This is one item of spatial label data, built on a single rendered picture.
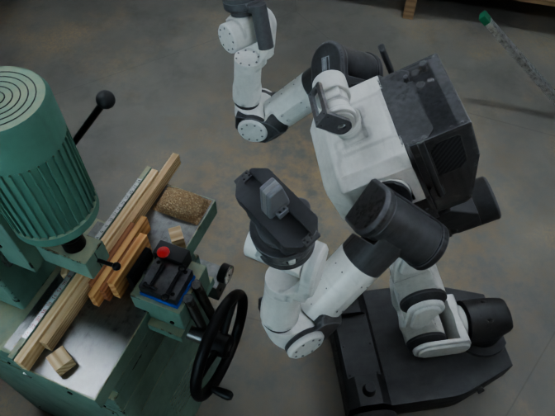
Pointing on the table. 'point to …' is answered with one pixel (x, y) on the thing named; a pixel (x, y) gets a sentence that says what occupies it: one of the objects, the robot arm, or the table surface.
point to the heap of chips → (182, 205)
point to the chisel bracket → (88, 255)
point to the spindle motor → (40, 164)
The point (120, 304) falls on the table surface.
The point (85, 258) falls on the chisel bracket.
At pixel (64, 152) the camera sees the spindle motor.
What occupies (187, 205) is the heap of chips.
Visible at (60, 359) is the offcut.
